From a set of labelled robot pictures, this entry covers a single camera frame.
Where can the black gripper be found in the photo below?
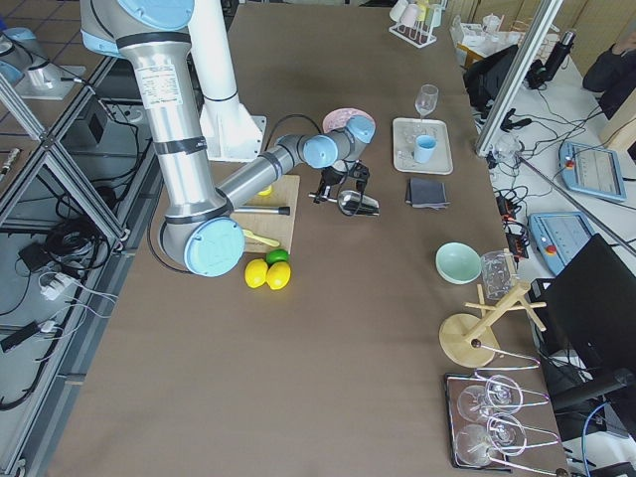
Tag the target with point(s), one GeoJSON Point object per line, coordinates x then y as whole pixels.
{"type": "Point", "coordinates": [359, 173]}

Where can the silver metal ice scoop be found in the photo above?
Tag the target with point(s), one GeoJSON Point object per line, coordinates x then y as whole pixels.
{"type": "Point", "coordinates": [351, 203]}

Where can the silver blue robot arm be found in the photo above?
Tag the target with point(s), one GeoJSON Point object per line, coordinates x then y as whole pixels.
{"type": "Point", "coordinates": [181, 60]}

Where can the clear plastic ice cubes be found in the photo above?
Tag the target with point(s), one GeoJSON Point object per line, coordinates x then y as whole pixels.
{"type": "Point", "coordinates": [340, 117]}

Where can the light blue cup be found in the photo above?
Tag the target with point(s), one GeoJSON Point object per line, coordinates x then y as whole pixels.
{"type": "Point", "coordinates": [424, 147]}

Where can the wooden cup tree stand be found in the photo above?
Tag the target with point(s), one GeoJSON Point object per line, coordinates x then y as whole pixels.
{"type": "Point", "coordinates": [468, 340]}

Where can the silver metal muddler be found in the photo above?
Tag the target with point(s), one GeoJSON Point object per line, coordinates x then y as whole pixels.
{"type": "Point", "coordinates": [264, 210]}

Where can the pink ribbed bowl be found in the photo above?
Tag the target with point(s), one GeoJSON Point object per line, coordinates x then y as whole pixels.
{"type": "Point", "coordinates": [343, 119]}

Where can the grey folded cloth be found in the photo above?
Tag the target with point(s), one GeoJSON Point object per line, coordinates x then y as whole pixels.
{"type": "Point", "coordinates": [426, 194]}

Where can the yellow lemon half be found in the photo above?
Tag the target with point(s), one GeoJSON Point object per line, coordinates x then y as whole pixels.
{"type": "Point", "coordinates": [266, 191]}

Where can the cream rectangular tray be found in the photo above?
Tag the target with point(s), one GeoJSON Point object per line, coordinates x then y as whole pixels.
{"type": "Point", "coordinates": [405, 130]}

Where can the yellow plastic knife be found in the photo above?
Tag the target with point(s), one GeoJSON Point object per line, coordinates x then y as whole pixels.
{"type": "Point", "coordinates": [268, 241]}

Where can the bamboo cutting board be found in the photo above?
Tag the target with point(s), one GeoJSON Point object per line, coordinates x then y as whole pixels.
{"type": "Point", "coordinates": [273, 226]}

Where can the green lime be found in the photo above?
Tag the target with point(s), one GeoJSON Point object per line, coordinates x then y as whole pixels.
{"type": "Point", "coordinates": [276, 256]}

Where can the yellow lemon right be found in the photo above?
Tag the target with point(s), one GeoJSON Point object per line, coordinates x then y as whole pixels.
{"type": "Point", "coordinates": [278, 275]}

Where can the yellow lemon left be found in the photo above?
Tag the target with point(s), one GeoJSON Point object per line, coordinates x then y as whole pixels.
{"type": "Point", "coordinates": [255, 273]}

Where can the clear wine glass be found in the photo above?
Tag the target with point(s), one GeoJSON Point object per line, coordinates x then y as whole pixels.
{"type": "Point", "coordinates": [426, 100]}

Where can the mint green bowl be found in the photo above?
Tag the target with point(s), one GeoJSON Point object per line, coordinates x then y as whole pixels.
{"type": "Point", "coordinates": [458, 263]}

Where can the clear glass on stand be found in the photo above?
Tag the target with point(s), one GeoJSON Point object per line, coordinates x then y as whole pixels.
{"type": "Point", "coordinates": [499, 274]}

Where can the blue teach pendant lower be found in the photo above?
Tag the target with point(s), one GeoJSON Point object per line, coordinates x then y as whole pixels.
{"type": "Point", "coordinates": [559, 237]}

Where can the blue teach pendant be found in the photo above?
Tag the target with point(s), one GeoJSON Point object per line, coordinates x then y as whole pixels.
{"type": "Point", "coordinates": [591, 170]}
{"type": "Point", "coordinates": [559, 237]}

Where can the blue teach pendant upper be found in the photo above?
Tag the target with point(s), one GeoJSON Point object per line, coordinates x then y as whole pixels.
{"type": "Point", "coordinates": [591, 170]}

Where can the upside-down wine glass upper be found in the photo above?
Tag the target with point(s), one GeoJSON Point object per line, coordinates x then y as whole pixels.
{"type": "Point", "coordinates": [478, 402]}

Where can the upside-down wine glass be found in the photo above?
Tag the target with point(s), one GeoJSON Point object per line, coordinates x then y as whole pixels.
{"type": "Point", "coordinates": [478, 402]}
{"type": "Point", "coordinates": [480, 445]}

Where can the black monitor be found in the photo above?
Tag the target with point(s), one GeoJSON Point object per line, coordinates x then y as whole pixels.
{"type": "Point", "coordinates": [593, 302]}

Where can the dark tray with glass holder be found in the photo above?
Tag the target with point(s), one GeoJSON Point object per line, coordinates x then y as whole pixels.
{"type": "Point", "coordinates": [537, 437]}

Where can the upside-down wine glass lower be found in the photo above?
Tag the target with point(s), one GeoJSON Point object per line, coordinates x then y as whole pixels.
{"type": "Point", "coordinates": [480, 445]}

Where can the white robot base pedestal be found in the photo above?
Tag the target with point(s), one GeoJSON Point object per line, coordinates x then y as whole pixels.
{"type": "Point", "coordinates": [232, 134]}

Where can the white wire cup rack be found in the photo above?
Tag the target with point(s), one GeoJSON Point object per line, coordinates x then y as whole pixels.
{"type": "Point", "coordinates": [415, 21]}

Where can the aluminium frame post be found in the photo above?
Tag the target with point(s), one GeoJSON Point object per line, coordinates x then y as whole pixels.
{"type": "Point", "coordinates": [539, 27]}

